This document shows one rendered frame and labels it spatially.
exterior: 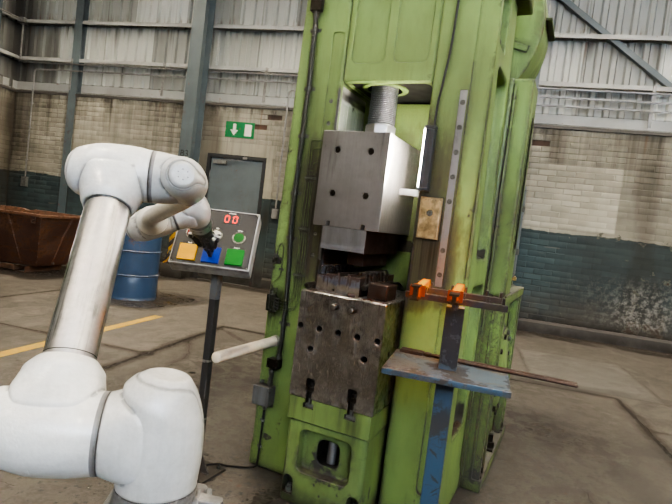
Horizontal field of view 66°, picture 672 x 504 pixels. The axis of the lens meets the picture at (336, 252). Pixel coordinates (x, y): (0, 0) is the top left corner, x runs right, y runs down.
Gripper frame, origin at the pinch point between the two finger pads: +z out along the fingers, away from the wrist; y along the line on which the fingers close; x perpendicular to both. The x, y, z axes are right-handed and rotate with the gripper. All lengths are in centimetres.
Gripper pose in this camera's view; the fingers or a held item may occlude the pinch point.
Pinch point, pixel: (209, 250)
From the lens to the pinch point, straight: 221.1
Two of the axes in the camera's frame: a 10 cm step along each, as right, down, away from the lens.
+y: 9.9, 1.2, 0.0
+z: -0.6, 4.5, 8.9
